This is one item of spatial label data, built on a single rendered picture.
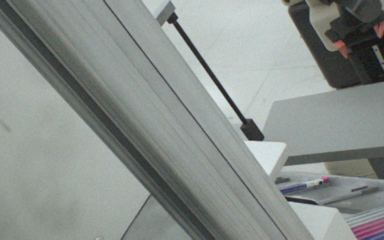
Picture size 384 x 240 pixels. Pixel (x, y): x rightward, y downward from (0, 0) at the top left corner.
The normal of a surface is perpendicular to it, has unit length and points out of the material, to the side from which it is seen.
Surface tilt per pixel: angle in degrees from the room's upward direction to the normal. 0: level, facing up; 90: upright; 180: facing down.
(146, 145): 90
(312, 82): 0
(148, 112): 90
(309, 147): 0
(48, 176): 90
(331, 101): 0
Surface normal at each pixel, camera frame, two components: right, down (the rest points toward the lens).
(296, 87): -0.52, -0.67
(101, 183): 0.70, 0.01
